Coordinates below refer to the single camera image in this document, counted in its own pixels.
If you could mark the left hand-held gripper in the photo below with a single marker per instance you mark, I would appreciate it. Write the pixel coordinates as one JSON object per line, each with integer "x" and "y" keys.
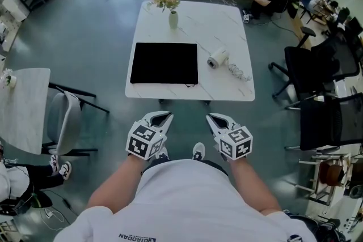
{"x": 141, "y": 141}

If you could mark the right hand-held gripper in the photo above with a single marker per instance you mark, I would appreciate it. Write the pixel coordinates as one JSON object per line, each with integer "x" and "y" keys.
{"x": 236, "y": 144}

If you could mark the white hair dryer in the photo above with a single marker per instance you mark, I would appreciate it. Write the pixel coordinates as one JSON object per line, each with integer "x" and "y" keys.
{"x": 217, "y": 57}

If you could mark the person's left forearm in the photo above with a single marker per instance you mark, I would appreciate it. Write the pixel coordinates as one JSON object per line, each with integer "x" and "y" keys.
{"x": 113, "y": 190}

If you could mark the person's right forearm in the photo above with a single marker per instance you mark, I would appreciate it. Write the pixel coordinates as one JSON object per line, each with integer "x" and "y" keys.
{"x": 252, "y": 187}

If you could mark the person's left shoe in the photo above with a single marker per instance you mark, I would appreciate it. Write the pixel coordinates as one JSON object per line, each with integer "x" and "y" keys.
{"x": 162, "y": 153}

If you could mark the person's shoe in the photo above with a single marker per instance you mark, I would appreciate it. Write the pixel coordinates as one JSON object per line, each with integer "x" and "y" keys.
{"x": 162, "y": 153}
{"x": 199, "y": 151}

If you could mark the person's right shoe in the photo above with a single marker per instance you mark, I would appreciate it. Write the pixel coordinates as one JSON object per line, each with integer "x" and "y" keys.
{"x": 199, "y": 151}

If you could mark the person's black shorts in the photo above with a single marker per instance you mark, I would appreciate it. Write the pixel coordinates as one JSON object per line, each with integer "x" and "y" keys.
{"x": 218, "y": 165}

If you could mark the person's white shirt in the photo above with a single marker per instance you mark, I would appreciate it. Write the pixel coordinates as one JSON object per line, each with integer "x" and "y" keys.
{"x": 184, "y": 207}

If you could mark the grey shell chair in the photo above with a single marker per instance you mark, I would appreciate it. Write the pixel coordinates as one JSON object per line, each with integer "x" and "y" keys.
{"x": 63, "y": 122}

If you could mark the black padded office chair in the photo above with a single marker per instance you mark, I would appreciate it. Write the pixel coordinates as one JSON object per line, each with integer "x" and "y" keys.
{"x": 306, "y": 73}

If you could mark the white marble table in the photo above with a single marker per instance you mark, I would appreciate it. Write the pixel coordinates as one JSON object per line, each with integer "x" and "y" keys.
{"x": 204, "y": 25}

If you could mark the pale green vase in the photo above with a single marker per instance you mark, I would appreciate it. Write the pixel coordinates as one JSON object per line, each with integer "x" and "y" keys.
{"x": 173, "y": 20}

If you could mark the black white patterned block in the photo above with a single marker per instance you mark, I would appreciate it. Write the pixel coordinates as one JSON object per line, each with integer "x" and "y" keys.
{"x": 246, "y": 18}

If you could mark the black mesh office chair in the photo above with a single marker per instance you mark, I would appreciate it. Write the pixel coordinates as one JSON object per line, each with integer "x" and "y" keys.
{"x": 331, "y": 124}

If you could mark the white metal shelf rack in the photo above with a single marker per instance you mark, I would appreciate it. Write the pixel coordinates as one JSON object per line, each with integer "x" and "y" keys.
{"x": 323, "y": 178}

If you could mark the scattered white sticks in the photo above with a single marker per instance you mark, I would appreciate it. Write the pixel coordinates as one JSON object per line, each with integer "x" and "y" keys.
{"x": 224, "y": 1}

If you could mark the grey marble side table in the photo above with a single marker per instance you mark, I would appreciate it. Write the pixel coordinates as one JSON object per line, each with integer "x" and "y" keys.
{"x": 22, "y": 113}

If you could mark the black mesh headrest chair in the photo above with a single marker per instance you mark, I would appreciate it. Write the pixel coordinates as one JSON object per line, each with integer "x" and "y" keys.
{"x": 351, "y": 59}

